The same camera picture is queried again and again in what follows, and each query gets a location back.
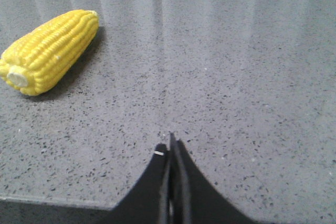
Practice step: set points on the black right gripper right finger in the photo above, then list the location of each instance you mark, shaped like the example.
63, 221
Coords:
193, 198

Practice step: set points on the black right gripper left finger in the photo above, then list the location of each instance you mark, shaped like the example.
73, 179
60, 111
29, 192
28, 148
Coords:
148, 200

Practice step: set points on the yellow corn cob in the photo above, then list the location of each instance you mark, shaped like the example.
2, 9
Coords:
36, 62

